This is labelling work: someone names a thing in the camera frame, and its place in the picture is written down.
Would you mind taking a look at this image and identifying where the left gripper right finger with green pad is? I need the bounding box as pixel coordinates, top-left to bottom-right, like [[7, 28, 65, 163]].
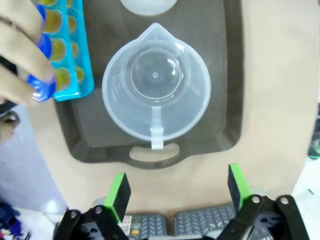
[[217, 163, 311, 240]]

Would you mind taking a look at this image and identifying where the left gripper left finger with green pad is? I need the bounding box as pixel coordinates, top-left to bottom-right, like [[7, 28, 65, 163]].
[[53, 172, 133, 240]]

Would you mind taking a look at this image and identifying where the clear plastic measuring cup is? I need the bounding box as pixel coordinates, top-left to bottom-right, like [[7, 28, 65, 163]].
[[101, 22, 212, 151]]

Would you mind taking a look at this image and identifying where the person hand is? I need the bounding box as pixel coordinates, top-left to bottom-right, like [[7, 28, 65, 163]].
[[0, 0, 57, 107]]

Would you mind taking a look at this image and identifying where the dark brown serving tray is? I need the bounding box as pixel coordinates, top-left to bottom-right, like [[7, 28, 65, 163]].
[[54, 0, 245, 171]]

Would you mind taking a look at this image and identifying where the blue ice cube tray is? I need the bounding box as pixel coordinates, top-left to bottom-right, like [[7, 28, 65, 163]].
[[41, 0, 95, 102]]

